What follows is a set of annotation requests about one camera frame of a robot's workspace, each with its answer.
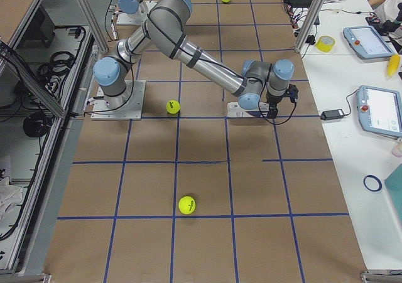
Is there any tennis ball near arm base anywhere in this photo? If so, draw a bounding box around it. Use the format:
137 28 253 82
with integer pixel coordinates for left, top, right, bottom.
166 100 180 115

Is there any tennis ball near front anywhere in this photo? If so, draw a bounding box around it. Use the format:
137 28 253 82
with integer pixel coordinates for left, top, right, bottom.
178 195 196 215

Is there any black power adapter brick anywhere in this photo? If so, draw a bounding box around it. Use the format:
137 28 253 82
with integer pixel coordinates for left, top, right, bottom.
320 109 345 120

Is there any yellow tape roll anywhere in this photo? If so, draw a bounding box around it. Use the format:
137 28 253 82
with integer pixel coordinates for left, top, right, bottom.
316 35 335 53

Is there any near teach pendant tablet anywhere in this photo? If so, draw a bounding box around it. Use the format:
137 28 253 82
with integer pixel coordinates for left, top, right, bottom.
356 85 401 138

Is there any teach pendant tablet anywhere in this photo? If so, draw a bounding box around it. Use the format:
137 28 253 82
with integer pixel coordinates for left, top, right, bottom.
356 85 401 138
343 26 394 59

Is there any far teach pendant tablet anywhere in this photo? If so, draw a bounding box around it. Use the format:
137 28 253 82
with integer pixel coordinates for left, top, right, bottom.
343 26 394 59

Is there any yellow corn toy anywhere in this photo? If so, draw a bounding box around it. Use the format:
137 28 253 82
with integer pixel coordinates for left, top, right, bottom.
386 54 401 78

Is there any teal box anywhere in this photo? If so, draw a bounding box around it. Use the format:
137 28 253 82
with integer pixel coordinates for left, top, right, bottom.
384 164 402 223

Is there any crumpled white cloth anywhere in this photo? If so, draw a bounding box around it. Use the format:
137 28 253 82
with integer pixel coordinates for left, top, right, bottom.
1 177 23 218

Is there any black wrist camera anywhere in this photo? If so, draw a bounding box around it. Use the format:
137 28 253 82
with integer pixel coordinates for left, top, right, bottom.
287 84 299 104

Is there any blue tape ring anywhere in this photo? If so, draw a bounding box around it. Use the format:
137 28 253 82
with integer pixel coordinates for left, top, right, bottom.
363 174 383 192

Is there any aluminium frame post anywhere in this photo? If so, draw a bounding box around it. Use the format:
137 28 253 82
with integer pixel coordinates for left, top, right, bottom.
294 0 325 53

